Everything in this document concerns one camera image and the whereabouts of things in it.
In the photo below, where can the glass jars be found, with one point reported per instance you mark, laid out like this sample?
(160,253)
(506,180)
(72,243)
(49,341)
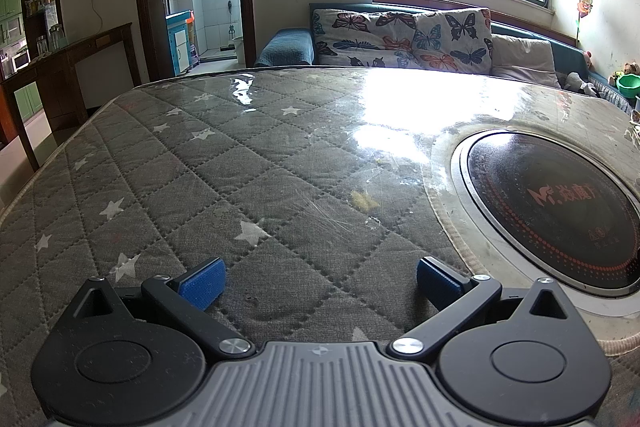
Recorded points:
(54,38)

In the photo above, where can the pink plush toy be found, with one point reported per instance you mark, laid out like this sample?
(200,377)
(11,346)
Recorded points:
(587,59)

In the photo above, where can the square butterfly print cushion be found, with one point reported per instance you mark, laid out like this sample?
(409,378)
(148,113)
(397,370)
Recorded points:
(452,39)

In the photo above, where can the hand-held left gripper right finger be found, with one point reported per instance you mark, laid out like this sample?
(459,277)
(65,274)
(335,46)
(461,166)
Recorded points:
(440,283)

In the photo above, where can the grey plush toy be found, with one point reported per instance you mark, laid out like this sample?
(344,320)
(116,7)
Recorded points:
(580,83)

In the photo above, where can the grey star quilted table cover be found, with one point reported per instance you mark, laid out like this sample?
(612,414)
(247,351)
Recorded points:
(225,167)

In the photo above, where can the green plastic bowl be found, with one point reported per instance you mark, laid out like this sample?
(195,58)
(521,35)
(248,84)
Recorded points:
(629,86)

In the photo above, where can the colourful pinwheel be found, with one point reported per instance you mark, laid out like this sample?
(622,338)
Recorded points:
(585,6)

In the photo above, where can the round black induction cooker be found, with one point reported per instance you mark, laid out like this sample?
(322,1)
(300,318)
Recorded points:
(550,207)

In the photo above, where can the white microwave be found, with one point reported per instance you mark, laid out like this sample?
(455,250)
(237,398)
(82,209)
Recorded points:
(21,61)

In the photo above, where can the brown plush toy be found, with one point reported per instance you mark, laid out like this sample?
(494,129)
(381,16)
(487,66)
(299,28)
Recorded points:
(631,68)

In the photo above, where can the blue and white cabinet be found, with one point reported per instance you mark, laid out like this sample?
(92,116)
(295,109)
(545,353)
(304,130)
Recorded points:
(179,42)

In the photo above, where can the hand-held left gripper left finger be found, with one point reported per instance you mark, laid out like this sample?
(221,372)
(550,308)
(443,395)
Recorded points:
(202,284)

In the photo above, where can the blue sofa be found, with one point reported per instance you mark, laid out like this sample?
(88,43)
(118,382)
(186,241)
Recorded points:
(285,47)

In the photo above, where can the dark wooden side table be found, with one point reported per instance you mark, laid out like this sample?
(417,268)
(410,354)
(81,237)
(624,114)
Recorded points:
(65,72)

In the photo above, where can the long butterfly print cushion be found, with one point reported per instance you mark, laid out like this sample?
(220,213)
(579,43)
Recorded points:
(360,37)

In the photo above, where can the white plastic bin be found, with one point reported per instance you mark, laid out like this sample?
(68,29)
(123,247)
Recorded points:
(238,51)

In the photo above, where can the plain white cushion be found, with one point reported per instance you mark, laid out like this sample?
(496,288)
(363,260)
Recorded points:
(522,62)

